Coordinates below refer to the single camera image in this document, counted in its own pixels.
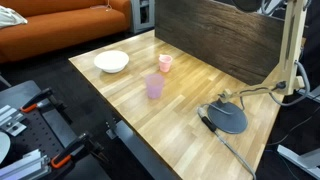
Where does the light pink handled cup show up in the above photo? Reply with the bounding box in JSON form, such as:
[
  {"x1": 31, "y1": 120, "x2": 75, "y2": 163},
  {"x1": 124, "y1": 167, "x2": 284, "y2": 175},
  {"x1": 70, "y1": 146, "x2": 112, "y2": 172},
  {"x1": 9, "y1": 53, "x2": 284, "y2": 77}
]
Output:
[{"x1": 158, "y1": 53, "x2": 174, "y2": 74}]

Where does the black inline lamp switch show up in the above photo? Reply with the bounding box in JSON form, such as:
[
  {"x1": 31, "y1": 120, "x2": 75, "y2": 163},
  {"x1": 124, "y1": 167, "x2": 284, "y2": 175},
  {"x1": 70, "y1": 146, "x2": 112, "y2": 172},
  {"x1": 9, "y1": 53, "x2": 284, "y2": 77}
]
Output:
[{"x1": 200, "y1": 113, "x2": 218, "y2": 133}]

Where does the translucent purple plastic cup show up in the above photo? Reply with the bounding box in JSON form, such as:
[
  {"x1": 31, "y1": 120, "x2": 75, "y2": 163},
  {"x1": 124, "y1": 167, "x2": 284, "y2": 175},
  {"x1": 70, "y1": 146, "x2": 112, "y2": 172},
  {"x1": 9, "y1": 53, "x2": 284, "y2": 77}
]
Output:
[{"x1": 145, "y1": 73, "x2": 166, "y2": 100}]

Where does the wooden desk lamp grey shade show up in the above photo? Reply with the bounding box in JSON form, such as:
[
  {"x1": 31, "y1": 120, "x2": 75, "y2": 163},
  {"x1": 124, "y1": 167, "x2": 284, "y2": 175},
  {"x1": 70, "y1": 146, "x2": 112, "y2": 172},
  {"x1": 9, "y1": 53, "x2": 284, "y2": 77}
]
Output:
[{"x1": 207, "y1": 0, "x2": 313, "y2": 135}]

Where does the white bowl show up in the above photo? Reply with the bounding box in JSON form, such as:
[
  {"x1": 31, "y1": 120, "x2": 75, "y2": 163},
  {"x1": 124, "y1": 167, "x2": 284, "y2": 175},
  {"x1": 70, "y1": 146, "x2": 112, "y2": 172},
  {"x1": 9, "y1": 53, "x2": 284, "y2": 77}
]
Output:
[{"x1": 93, "y1": 49, "x2": 130, "y2": 74}]

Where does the grey cabinet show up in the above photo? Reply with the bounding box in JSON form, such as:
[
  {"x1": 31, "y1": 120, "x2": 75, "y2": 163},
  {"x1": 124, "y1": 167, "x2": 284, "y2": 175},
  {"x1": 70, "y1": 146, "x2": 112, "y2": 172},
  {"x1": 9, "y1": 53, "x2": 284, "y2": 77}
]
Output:
[{"x1": 129, "y1": 0, "x2": 156, "y2": 34}]

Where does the dark wood board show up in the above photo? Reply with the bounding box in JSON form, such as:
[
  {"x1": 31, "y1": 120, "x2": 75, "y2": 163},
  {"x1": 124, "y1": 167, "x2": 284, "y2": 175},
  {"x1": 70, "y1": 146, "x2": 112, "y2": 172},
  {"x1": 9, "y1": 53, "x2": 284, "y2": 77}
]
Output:
[{"x1": 154, "y1": 0, "x2": 286, "y2": 86}]

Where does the black orange bar clamp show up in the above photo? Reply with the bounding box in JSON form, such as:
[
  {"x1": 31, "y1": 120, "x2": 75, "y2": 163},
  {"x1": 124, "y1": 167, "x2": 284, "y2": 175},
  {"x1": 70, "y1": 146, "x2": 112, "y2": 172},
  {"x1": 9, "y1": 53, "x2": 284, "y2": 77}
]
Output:
[
  {"x1": 19, "y1": 87, "x2": 73, "y2": 125},
  {"x1": 49, "y1": 132, "x2": 105, "y2": 170}
]

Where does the orange sofa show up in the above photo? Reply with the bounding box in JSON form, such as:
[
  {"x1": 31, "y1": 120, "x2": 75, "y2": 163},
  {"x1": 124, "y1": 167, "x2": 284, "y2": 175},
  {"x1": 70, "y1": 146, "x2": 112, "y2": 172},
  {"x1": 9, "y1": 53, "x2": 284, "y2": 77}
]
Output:
[{"x1": 0, "y1": 0, "x2": 133, "y2": 64}]

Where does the white cloth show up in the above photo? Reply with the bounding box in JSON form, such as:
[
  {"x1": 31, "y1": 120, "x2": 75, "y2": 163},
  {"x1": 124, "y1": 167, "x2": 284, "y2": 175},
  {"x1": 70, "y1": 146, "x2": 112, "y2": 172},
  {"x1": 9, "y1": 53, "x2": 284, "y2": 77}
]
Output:
[{"x1": 0, "y1": 4, "x2": 29, "y2": 30}]

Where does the grey metal table frame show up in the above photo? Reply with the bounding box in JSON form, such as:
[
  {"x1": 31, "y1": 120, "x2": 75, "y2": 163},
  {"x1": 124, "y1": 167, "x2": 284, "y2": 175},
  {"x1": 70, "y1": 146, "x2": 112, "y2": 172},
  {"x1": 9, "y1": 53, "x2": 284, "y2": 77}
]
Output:
[{"x1": 106, "y1": 119, "x2": 182, "y2": 180}]

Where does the braided grey lamp cord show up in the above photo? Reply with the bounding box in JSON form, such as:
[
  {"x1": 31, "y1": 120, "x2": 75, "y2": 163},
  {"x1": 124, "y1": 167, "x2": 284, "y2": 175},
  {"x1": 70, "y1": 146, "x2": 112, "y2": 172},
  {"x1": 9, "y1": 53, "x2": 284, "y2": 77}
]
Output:
[{"x1": 196, "y1": 101, "x2": 258, "y2": 180}]

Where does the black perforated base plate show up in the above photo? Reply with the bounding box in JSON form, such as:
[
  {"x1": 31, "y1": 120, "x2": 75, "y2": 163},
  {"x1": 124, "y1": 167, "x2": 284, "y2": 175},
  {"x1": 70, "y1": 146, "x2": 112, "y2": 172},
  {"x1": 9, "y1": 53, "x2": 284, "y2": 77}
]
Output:
[{"x1": 0, "y1": 79, "x2": 112, "y2": 180}]

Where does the aluminium extrusion rail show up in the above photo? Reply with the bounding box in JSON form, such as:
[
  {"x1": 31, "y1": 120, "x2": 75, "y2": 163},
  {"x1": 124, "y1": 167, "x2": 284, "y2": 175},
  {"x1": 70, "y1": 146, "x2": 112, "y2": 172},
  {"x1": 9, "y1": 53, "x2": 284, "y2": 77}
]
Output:
[
  {"x1": 0, "y1": 148, "x2": 52, "y2": 180},
  {"x1": 0, "y1": 104, "x2": 28, "y2": 137}
]

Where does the white metal frame foot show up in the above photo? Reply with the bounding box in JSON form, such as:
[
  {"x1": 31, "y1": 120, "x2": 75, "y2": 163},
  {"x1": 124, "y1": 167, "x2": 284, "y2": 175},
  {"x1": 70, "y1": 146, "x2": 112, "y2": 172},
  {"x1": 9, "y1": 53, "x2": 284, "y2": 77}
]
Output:
[{"x1": 275, "y1": 143, "x2": 320, "y2": 180}]

